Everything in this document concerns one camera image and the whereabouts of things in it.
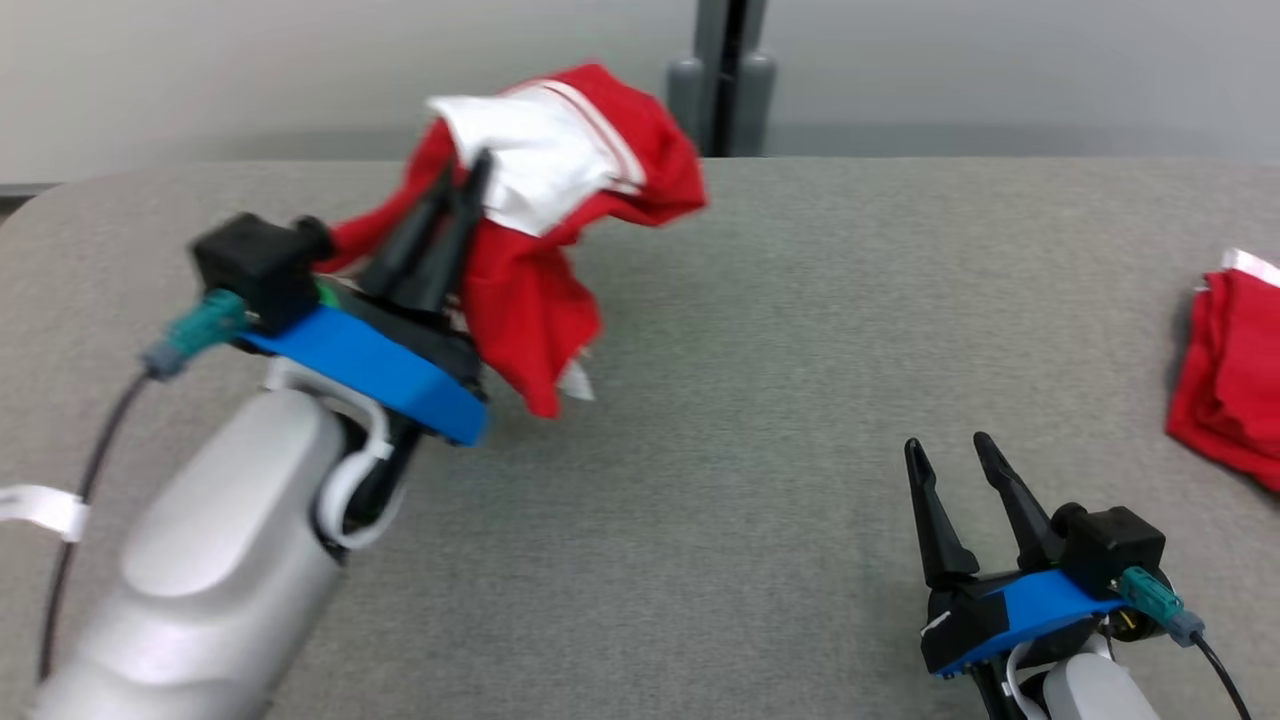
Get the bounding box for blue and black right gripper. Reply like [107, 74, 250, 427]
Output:
[903, 431, 1169, 681]

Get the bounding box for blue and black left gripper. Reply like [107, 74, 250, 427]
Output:
[238, 148, 495, 448]

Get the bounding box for red shirt with white sleeves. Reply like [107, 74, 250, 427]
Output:
[318, 61, 710, 420]

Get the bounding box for red shorts with white trim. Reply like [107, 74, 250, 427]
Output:
[1165, 247, 1280, 495]

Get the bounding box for black right cable, teal plug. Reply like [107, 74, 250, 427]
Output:
[1117, 566, 1253, 720]

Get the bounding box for black cable, teal plug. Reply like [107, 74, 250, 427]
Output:
[37, 288, 249, 683]
[1117, 566, 1253, 720]

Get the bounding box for black left cable, teal plug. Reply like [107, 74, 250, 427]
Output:
[37, 288, 249, 683]

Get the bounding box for grey partition post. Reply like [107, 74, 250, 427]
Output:
[666, 0, 779, 159]

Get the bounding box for white left cable label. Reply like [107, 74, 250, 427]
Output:
[0, 484, 90, 544]

